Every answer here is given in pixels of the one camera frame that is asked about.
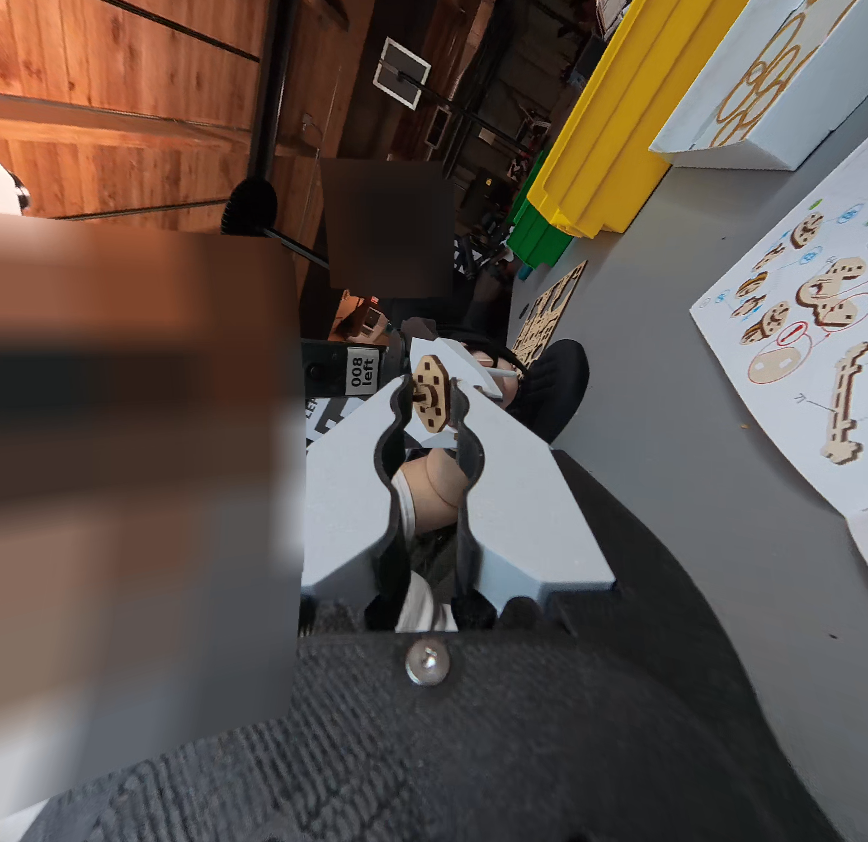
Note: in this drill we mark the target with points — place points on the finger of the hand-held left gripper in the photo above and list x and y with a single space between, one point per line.
446 440
464 366

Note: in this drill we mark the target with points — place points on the person's left hand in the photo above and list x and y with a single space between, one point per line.
488 360

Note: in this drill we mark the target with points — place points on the grey desk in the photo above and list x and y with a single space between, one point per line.
644 482

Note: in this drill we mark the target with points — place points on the person's left forearm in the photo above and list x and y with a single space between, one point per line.
434 489

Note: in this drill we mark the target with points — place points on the green plastic bin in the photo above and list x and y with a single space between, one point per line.
539 238

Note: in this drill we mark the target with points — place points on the small wooden model assembly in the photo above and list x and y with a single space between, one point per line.
432 394

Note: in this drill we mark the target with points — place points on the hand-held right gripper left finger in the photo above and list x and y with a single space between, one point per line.
346 503

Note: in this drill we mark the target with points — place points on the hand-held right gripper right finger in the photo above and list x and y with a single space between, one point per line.
536 516

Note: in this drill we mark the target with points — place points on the black support pole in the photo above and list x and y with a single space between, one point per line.
271 75

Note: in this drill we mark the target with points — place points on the yellow plastic bin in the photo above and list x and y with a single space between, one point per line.
610 109

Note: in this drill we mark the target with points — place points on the laser-cut plywood parts sheet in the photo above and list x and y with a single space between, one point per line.
546 313

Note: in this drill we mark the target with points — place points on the square ceiling light panel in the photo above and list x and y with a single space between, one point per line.
401 72

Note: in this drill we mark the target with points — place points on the white cardboard box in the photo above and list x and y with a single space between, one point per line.
807 96

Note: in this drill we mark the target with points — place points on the illustrated instruction booklet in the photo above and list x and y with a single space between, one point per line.
800 353

